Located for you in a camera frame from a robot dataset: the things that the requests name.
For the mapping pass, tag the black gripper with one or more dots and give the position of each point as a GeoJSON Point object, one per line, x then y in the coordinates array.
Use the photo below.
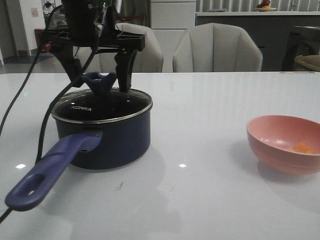
{"type": "Point", "coordinates": [90, 23]}

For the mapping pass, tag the glass lid blue knob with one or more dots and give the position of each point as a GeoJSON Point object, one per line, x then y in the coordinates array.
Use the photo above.
{"type": "Point", "coordinates": [101, 102]}

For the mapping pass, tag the pink bowl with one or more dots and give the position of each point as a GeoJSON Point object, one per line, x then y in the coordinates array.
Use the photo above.
{"type": "Point", "coordinates": [270, 137]}

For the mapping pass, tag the orange ham slices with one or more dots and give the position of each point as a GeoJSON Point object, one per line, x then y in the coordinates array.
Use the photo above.
{"type": "Point", "coordinates": [302, 148]}

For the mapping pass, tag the left beige chair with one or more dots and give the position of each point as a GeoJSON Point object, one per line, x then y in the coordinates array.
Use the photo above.
{"type": "Point", "coordinates": [149, 60]}

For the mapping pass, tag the beige chair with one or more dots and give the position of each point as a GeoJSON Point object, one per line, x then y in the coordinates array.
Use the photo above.
{"type": "Point", "coordinates": [216, 47]}
{"type": "Point", "coordinates": [149, 60]}

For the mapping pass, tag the white cabinet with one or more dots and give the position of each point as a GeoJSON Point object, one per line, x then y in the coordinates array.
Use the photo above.
{"type": "Point", "coordinates": [169, 19]}

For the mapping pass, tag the dark blue saucepan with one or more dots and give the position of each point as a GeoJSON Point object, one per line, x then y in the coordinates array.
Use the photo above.
{"type": "Point", "coordinates": [97, 146]}

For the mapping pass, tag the right beige chair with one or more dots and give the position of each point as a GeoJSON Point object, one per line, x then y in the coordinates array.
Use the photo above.
{"type": "Point", "coordinates": [216, 47]}

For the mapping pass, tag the dark grey counter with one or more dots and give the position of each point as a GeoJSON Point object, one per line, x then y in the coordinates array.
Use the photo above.
{"type": "Point", "coordinates": [269, 30]}

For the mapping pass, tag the fruit plate on counter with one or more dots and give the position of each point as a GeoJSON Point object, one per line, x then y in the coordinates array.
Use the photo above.
{"type": "Point", "coordinates": [264, 6]}

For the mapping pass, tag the olive cushion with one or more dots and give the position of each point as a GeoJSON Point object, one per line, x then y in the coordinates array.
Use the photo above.
{"type": "Point", "coordinates": [309, 63]}

